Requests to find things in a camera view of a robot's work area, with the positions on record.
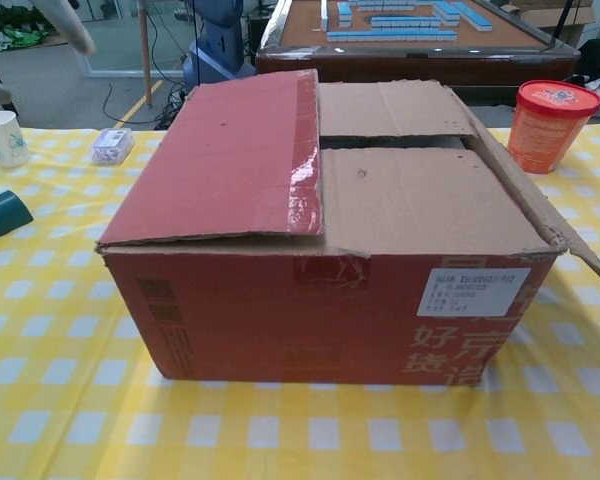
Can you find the red cardboard shipping box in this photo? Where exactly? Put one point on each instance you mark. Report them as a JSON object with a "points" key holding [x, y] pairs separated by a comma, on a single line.
{"points": [[280, 300]]}

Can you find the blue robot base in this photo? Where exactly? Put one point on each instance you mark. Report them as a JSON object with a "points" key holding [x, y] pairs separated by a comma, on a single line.
{"points": [[215, 50]]}

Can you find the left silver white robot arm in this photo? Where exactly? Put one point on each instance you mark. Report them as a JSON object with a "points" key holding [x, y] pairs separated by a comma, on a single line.
{"points": [[65, 25]]}

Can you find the small clear wrapped packet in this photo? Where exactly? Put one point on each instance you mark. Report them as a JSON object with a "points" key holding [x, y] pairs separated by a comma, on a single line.
{"points": [[111, 146]]}

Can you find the dark wooden mahjong table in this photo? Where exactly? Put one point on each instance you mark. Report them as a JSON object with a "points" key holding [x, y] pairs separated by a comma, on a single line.
{"points": [[430, 60]]}

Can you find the mahjong tile row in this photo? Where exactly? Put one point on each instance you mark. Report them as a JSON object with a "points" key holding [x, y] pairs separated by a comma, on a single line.
{"points": [[472, 16], [390, 36]]}

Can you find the wooden pole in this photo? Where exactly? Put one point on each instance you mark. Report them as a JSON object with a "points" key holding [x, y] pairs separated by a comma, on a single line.
{"points": [[145, 50]]}

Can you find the orange cup with red lid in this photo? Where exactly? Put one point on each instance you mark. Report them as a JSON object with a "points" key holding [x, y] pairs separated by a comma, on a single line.
{"points": [[545, 130]]}

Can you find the yellow white checkered tablecloth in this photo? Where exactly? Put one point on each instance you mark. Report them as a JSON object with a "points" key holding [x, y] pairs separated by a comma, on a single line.
{"points": [[80, 400]]}

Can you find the teal metal block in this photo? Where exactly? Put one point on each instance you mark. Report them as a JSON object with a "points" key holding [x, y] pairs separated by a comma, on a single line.
{"points": [[2, 217]]}

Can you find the white paper cup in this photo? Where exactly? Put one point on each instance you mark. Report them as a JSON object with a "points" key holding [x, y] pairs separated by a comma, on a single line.
{"points": [[5, 140]]}

